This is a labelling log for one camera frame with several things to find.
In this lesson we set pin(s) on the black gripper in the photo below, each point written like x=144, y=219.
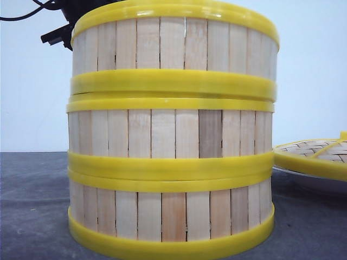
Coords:
x=72, y=12

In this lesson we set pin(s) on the bamboo steamer basket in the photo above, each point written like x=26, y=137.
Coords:
x=169, y=143
x=198, y=225
x=173, y=55

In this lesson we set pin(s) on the woven bamboo steamer lid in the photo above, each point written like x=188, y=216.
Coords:
x=316, y=157

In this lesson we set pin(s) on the white plate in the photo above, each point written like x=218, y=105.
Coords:
x=319, y=185

